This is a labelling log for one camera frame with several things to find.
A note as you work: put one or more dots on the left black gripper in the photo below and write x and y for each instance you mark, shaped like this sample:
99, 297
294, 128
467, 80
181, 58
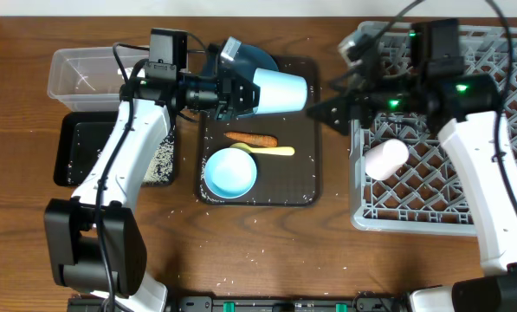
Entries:
233, 98

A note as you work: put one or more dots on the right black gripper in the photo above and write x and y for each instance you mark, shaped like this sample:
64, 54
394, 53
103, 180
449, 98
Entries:
363, 108

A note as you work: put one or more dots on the dark blue plate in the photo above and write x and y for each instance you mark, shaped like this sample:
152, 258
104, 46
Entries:
248, 58

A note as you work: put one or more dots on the light blue plastic cup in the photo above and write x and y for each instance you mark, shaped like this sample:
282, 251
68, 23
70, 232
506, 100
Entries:
279, 92

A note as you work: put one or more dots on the pink plastic cup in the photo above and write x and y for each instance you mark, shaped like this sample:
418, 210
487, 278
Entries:
385, 159

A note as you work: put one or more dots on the light blue bowl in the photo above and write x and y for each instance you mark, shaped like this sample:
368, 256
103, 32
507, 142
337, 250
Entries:
230, 173

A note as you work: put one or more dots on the pile of white rice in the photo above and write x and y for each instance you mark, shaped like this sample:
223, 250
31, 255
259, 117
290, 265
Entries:
161, 168

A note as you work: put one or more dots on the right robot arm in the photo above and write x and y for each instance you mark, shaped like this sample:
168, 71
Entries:
465, 113

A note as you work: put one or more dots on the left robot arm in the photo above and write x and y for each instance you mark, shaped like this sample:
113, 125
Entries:
94, 243

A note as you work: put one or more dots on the grey dishwasher rack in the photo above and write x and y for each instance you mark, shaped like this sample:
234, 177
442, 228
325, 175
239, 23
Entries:
424, 196

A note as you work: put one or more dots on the clear plastic waste bin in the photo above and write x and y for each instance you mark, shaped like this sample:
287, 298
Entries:
85, 79

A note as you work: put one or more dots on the orange carrot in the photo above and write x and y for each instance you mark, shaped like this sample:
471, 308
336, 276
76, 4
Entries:
253, 139

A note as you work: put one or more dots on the pale yellow plastic spoon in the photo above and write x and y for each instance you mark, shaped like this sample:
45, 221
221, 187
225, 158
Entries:
279, 150

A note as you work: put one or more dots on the dark brown serving tray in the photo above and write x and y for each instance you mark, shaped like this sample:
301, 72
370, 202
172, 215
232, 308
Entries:
281, 180

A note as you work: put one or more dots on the black plastic tray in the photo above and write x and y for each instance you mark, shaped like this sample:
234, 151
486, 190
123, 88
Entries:
83, 137

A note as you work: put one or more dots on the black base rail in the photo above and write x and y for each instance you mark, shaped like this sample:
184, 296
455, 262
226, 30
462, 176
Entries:
358, 304

